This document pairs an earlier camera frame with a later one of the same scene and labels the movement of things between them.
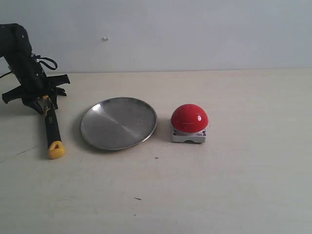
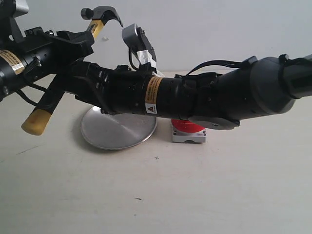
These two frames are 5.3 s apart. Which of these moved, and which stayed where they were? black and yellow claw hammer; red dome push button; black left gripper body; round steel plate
Moved: black left gripper body; black and yellow claw hammer
Stayed: round steel plate; red dome push button
